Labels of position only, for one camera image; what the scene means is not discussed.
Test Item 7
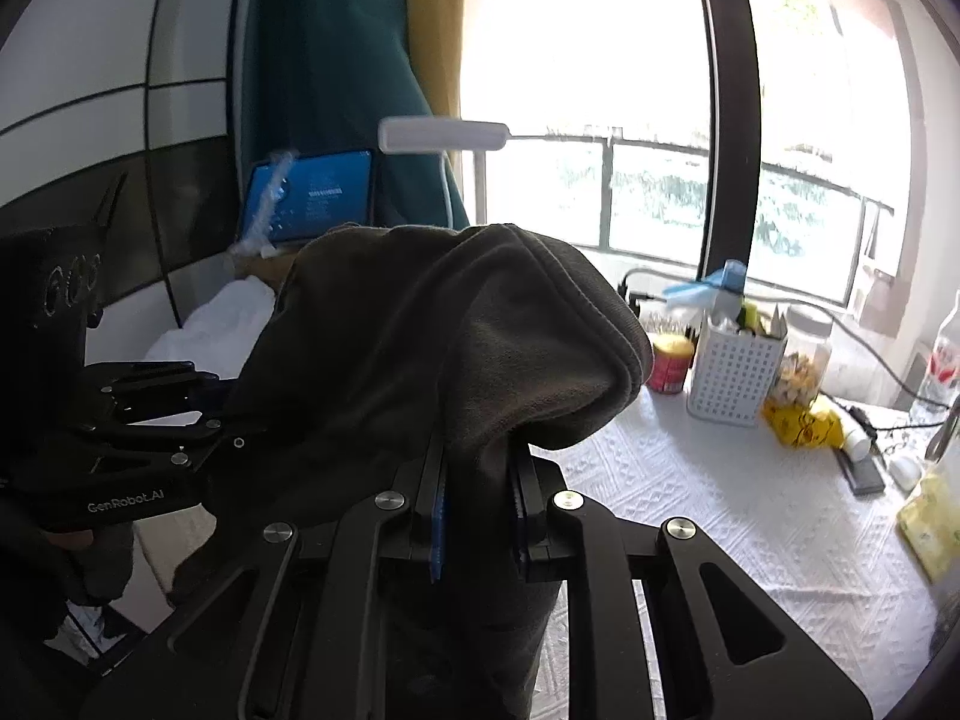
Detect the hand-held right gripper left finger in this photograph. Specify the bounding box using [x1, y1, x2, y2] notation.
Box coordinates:
[79, 431, 451, 720]

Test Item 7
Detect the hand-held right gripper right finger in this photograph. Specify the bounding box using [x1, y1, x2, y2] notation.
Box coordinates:
[510, 439, 875, 720]

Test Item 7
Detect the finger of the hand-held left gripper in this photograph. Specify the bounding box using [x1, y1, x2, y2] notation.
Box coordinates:
[82, 360, 226, 425]
[71, 420, 271, 475]

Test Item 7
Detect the dark grey t-shirt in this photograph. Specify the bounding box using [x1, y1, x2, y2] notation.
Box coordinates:
[165, 221, 655, 720]

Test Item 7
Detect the white garment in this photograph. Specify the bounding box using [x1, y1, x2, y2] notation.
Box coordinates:
[142, 277, 278, 368]

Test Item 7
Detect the brown cardboard box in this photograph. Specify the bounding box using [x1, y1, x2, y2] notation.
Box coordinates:
[232, 244, 301, 293]

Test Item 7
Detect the white textured tablecloth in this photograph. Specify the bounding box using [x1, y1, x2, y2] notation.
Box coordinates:
[135, 367, 946, 720]

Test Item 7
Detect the clear plastic wrap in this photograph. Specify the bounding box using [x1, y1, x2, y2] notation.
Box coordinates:
[232, 150, 301, 260]

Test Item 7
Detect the red and yellow can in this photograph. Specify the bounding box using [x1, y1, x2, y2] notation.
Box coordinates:
[645, 334, 697, 395]

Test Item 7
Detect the white perforated basket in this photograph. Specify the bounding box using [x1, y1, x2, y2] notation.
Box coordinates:
[686, 311, 787, 428]

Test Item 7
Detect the tablet with blue screen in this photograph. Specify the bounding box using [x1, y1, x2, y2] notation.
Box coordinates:
[241, 150, 374, 245]

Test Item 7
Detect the blue face mask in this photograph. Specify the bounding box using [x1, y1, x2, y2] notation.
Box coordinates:
[661, 259, 747, 312]

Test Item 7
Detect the blue cap bottle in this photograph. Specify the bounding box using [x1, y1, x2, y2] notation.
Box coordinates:
[709, 261, 747, 331]

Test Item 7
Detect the clear snack jar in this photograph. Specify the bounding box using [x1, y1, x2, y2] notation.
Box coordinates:
[772, 305, 835, 421]

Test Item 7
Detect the balcony railing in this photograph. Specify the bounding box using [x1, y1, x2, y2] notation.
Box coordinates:
[480, 131, 897, 308]

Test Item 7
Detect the small white bottle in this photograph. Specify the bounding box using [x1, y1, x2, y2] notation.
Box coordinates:
[829, 409, 875, 462]

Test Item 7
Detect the dark flat case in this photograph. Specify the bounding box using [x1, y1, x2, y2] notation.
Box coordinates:
[840, 454, 887, 497]

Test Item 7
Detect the teal curtain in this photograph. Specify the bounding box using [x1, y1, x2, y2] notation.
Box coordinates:
[240, 0, 470, 230]

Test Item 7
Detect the white desk lamp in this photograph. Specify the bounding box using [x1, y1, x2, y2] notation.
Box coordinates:
[379, 116, 608, 232]

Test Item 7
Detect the white computer mouse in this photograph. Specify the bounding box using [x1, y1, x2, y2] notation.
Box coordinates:
[887, 454, 925, 492]

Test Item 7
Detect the yellow tissue pack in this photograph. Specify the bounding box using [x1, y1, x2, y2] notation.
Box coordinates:
[896, 469, 960, 586]

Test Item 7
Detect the dark window pillar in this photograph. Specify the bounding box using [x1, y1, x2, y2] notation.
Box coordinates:
[686, 0, 766, 293]

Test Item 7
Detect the red label water bottle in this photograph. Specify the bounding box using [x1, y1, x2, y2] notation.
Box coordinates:
[911, 292, 960, 421]

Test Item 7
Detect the yellow curtain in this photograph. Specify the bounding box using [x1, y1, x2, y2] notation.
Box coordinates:
[405, 0, 470, 226]

